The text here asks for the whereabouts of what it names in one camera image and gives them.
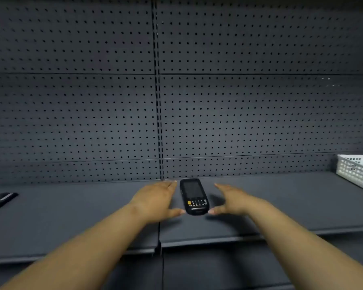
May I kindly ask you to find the person's left hand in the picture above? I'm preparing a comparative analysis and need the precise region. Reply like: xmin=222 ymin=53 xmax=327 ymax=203
xmin=130 ymin=180 xmax=186 ymax=224

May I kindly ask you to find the person's right hand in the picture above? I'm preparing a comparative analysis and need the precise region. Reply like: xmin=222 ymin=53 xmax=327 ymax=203
xmin=208 ymin=183 xmax=271 ymax=216

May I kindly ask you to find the person's right forearm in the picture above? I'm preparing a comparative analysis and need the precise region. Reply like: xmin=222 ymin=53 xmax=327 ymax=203
xmin=245 ymin=199 xmax=363 ymax=290

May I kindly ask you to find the person's left forearm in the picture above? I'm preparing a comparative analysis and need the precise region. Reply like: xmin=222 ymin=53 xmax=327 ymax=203
xmin=0 ymin=204 xmax=159 ymax=290

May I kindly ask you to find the black handheld barcode scanner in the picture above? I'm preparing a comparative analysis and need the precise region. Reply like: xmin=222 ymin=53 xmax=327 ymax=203
xmin=180 ymin=178 xmax=208 ymax=216

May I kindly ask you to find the grey metal shelf board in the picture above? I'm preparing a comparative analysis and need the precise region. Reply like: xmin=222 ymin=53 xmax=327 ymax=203
xmin=0 ymin=180 xmax=161 ymax=265
xmin=159 ymin=170 xmax=363 ymax=249

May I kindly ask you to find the slotted metal shelf upright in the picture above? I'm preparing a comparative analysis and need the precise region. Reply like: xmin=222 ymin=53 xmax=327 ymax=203
xmin=151 ymin=0 xmax=165 ymax=181

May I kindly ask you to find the grey pegboard back panel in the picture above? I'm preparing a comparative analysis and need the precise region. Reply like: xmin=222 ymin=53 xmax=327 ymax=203
xmin=0 ymin=0 xmax=162 ymax=187
xmin=156 ymin=0 xmax=363 ymax=180

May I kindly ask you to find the white plastic mesh basket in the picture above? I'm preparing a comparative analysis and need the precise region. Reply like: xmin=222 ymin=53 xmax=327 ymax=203
xmin=335 ymin=154 xmax=363 ymax=195

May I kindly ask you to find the flat black device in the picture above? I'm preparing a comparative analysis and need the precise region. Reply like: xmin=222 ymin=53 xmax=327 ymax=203
xmin=0 ymin=193 xmax=19 ymax=210

